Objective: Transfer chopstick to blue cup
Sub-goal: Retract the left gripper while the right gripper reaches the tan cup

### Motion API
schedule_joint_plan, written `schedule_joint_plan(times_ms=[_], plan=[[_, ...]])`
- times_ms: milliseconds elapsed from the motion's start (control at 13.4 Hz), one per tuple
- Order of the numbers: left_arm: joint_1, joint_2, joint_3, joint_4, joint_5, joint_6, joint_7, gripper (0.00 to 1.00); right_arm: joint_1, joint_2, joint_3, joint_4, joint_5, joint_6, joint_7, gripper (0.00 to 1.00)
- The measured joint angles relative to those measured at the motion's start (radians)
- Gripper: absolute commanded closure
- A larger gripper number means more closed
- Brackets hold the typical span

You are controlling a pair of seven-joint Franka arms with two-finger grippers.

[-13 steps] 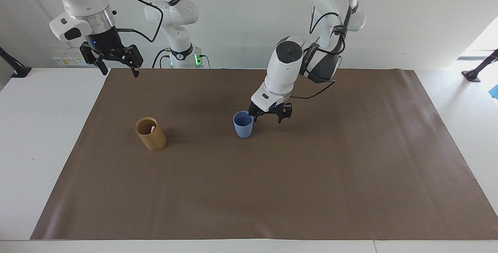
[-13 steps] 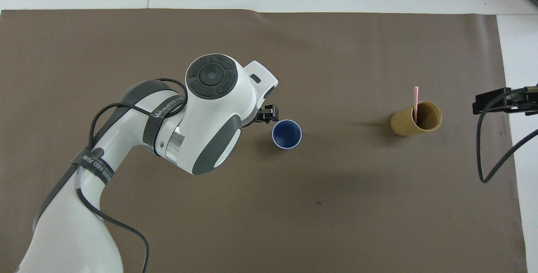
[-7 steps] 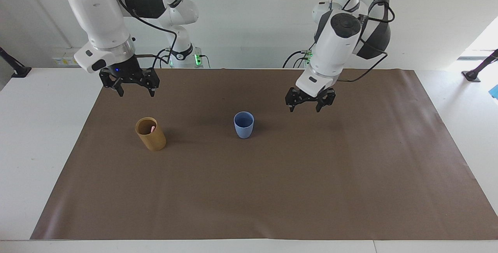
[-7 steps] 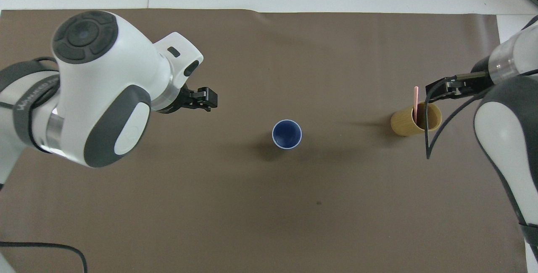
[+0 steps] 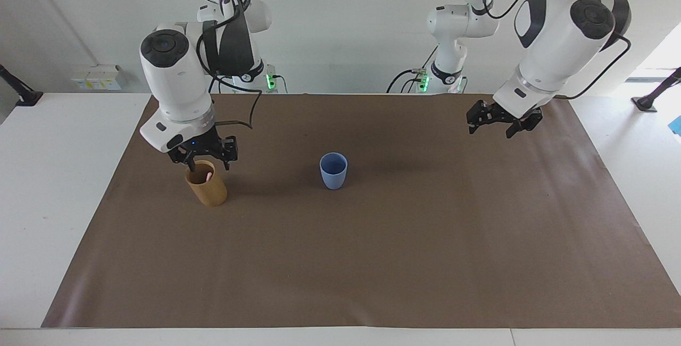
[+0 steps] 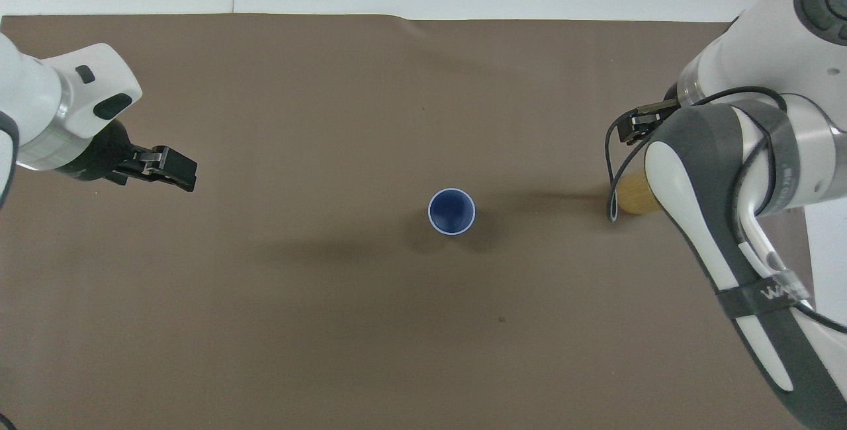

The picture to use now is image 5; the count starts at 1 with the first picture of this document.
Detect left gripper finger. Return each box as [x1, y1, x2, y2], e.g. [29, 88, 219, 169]
[466, 100, 496, 135]
[505, 114, 544, 139]

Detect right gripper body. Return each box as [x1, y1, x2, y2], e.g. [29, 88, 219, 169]
[168, 127, 225, 164]

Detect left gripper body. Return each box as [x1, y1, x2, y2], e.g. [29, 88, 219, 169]
[487, 102, 544, 127]

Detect brown wooden cup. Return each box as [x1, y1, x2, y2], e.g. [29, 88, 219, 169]
[185, 160, 228, 208]

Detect blue cup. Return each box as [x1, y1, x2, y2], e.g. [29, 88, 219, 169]
[319, 152, 348, 191]

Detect black stand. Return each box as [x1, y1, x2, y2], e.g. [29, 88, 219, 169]
[0, 64, 44, 108]
[631, 67, 681, 113]

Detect white wall socket box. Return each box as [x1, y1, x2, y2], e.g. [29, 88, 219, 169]
[71, 64, 124, 92]

